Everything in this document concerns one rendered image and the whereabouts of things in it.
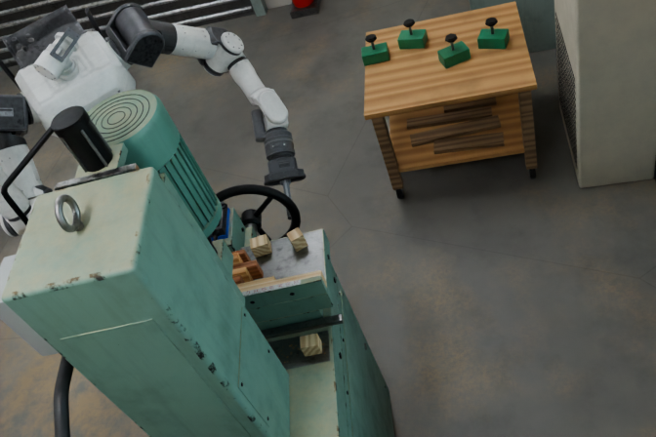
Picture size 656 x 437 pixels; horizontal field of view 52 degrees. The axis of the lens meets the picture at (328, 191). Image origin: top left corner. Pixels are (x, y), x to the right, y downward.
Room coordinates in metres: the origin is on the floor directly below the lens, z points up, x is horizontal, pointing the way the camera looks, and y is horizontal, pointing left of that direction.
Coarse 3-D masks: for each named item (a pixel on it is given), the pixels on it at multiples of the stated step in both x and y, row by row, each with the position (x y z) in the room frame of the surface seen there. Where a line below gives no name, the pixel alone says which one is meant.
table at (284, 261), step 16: (272, 240) 1.24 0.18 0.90; (288, 240) 1.22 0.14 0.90; (320, 240) 1.18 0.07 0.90; (272, 256) 1.19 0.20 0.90; (288, 256) 1.17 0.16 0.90; (304, 256) 1.15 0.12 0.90; (320, 256) 1.13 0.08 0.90; (272, 272) 1.14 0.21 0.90; (288, 272) 1.12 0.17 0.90; (304, 272) 1.10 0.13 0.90; (272, 304) 1.04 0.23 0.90; (288, 304) 1.03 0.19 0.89; (304, 304) 1.03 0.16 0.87; (320, 304) 1.02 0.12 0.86; (256, 320) 1.06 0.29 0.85
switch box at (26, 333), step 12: (12, 264) 0.85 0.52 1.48; (0, 276) 0.84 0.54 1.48; (0, 288) 0.81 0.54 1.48; (0, 300) 0.78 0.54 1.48; (0, 312) 0.78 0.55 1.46; (12, 312) 0.78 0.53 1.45; (12, 324) 0.78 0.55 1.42; (24, 324) 0.78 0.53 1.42; (24, 336) 0.78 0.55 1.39; (36, 336) 0.78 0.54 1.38; (36, 348) 0.78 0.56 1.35; (48, 348) 0.78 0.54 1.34
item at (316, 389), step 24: (336, 288) 1.16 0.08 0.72; (336, 312) 1.07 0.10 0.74; (288, 336) 1.01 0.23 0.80; (336, 336) 0.99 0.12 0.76; (288, 360) 0.95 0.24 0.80; (312, 360) 0.92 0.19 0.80; (336, 360) 0.91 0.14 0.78; (312, 384) 0.86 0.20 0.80; (336, 384) 0.84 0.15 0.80; (312, 408) 0.80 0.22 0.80; (336, 408) 0.78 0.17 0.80; (312, 432) 0.75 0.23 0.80; (336, 432) 0.73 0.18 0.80
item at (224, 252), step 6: (216, 240) 1.15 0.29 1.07; (222, 240) 1.14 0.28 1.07; (216, 246) 1.13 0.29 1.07; (222, 246) 1.12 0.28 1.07; (222, 252) 1.11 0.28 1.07; (228, 252) 1.13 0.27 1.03; (222, 258) 1.09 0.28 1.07; (228, 258) 1.12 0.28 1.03; (228, 264) 1.10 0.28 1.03; (228, 270) 1.08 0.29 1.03
